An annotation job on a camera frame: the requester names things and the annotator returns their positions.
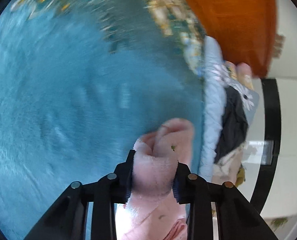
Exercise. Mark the white black sliding wardrobe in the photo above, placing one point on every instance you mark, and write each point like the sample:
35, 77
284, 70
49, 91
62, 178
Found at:
270, 159

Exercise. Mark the green hanging plant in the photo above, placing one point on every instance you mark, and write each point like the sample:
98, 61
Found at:
278, 223

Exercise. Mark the light blue daisy quilt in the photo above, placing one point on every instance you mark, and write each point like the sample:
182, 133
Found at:
217, 79

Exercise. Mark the dark grey garment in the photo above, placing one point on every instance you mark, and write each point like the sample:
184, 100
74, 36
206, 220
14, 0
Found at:
234, 125

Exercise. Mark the beige fleece garment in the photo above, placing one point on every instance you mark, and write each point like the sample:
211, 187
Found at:
227, 167

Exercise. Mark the brown wall switch panel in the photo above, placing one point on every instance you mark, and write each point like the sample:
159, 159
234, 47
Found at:
278, 46

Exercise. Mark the olive yellow garment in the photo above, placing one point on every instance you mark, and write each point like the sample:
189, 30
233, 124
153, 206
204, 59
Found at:
240, 177

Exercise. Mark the orange wooden headboard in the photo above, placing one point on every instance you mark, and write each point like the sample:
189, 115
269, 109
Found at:
244, 29

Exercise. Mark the pink floral pillow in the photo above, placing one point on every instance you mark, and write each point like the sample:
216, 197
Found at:
231, 69
244, 75

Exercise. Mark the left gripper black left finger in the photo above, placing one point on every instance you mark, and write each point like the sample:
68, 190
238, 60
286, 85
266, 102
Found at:
117, 186

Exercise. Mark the pink fleece pajama garment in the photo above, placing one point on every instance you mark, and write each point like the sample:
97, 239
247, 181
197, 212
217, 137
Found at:
152, 212

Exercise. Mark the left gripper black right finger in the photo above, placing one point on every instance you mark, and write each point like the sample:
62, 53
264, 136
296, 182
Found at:
189, 187

